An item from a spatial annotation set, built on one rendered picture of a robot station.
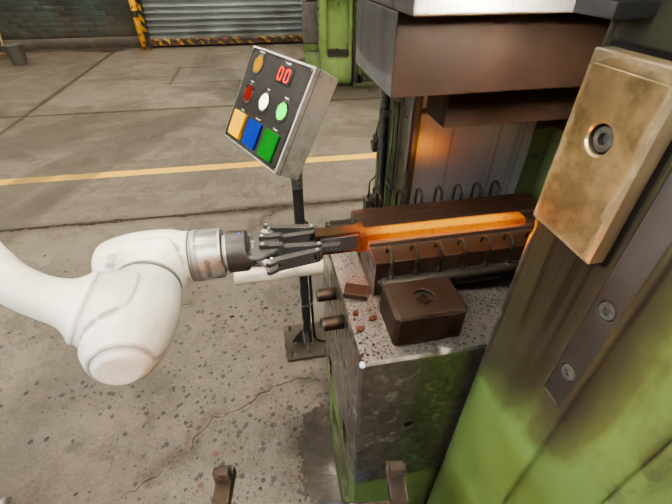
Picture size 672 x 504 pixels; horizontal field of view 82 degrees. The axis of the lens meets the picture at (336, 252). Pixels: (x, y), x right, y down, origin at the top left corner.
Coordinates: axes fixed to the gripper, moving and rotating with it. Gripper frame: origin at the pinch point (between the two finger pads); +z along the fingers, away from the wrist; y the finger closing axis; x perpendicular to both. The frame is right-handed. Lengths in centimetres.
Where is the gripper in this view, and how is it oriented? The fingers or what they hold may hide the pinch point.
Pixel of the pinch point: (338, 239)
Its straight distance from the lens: 71.4
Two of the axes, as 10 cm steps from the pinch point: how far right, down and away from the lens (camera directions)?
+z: 9.8, -1.1, 1.5
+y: 1.8, 6.1, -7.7
